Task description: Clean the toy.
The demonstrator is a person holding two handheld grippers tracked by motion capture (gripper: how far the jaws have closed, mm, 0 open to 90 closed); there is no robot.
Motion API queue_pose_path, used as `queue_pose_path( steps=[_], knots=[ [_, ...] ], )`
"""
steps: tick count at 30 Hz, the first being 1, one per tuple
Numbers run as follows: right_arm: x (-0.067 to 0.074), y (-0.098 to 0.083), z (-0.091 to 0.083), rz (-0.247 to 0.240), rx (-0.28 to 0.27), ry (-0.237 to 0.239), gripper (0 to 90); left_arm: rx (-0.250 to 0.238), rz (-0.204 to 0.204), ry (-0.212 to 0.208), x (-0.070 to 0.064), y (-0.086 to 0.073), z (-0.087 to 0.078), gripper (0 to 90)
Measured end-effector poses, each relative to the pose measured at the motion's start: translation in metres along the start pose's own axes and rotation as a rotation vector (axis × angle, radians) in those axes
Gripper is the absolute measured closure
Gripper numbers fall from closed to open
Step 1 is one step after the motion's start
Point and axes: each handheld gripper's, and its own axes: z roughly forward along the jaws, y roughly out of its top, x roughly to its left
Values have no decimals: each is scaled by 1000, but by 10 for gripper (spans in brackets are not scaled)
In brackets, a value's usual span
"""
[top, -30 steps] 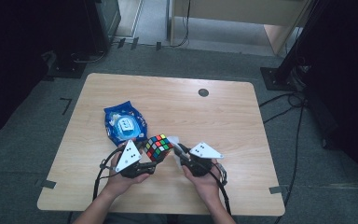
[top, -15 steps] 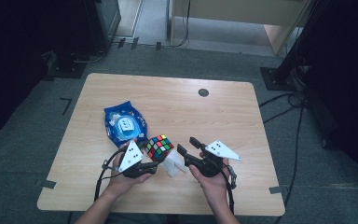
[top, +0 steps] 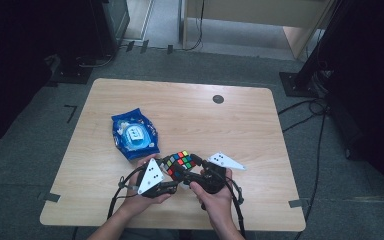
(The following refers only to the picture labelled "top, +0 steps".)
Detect black hanging cable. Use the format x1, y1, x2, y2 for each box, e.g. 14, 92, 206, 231
179, 0, 205, 53

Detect person's right hand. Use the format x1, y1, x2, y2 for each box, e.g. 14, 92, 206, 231
189, 167, 235, 232

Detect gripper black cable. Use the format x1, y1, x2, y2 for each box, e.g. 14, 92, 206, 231
223, 179, 248, 240
107, 165, 145, 218

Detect bundle of cables on stand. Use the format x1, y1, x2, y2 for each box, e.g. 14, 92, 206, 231
308, 64, 335, 98

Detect black stand with base plate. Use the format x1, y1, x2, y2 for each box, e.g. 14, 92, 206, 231
278, 0, 349, 99

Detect multicoloured puzzle cube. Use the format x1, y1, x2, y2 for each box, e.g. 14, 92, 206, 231
161, 150, 198, 180

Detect black curtain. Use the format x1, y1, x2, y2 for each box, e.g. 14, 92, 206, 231
0, 0, 96, 153
313, 0, 384, 216

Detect black curved floor cable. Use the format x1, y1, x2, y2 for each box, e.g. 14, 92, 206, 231
75, 53, 116, 69

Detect black flat stand base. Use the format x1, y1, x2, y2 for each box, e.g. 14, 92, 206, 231
48, 54, 95, 85

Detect blue wet wipes pack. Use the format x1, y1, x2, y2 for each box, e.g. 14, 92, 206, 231
111, 107, 161, 162

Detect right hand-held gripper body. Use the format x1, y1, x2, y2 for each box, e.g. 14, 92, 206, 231
193, 151, 247, 195

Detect grey tape piece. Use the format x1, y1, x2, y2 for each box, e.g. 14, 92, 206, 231
287, 198, 310, 209
37, 191, 62, 204

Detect black short floor cable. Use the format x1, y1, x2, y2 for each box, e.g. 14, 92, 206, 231
281, 112, 316, 134

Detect black angled floor tape mark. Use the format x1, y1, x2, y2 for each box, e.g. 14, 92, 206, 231
63, 104, 79, 124

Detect light wooden cabinet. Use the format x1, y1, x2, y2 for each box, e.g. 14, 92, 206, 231
181, 0, 335, 60

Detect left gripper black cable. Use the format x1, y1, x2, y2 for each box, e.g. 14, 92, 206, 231
107, 165, 145, 218

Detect black looped floor cable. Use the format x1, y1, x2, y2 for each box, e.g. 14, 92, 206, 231
277, 97, 330, 117

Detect person's dark trousers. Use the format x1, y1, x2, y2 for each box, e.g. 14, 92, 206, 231
118, 228, 216, 240

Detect dark glass-front cabinet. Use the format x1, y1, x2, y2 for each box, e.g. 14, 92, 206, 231
89, 0, 131, 58

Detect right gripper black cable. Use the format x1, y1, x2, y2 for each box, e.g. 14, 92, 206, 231
223, 179, 248, 240

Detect black long floor cable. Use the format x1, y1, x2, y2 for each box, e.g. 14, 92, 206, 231
293, 109, 329, 240

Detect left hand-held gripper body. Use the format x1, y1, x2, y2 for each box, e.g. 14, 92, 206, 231
135, 157, 180, 200

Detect person's left hand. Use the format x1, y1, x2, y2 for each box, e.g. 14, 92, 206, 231
119, 153, 173, 218

